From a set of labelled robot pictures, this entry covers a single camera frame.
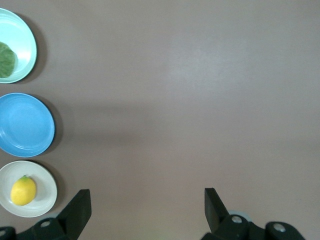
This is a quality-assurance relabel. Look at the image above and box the blue plate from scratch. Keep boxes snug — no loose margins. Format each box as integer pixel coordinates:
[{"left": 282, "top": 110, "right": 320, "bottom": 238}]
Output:
[{"left": 0, "top": 92, "right": 56, "bottom": 158}]

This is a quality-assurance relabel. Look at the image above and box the beige plate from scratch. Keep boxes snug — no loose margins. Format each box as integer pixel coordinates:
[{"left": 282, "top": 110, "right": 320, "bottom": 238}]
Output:
[{"left": 0, "top": 160, "right": 58, "bottom": 218}]

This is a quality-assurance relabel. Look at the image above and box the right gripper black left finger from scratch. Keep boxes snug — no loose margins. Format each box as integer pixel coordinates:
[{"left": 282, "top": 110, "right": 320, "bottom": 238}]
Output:
[{"left": 15, "top": 189, "right": 91, "bottom": 240}]

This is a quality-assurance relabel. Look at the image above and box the green lettuce leaf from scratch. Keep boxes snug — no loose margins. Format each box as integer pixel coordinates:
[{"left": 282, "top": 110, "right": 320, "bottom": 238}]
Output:
[{"left": 0, "top": 41, "right": 19, "bottom": 79}]

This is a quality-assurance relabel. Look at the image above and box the light green plate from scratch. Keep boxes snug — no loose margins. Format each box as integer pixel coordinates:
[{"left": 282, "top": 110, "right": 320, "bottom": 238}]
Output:
[{"left": 0, "top": 7, "right": 38, "bottom": 84}]

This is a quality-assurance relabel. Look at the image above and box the yellow lemon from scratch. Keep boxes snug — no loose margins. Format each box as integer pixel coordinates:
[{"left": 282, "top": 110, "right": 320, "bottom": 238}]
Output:
[{"left": 10, "top": 175, "right": 37, "bottom": 207}]

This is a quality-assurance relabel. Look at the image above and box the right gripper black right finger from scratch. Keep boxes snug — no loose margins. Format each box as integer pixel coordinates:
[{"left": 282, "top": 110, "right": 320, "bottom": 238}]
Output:
[{"left": 201, "top": 187, "right": 307, "bottom": 240}]

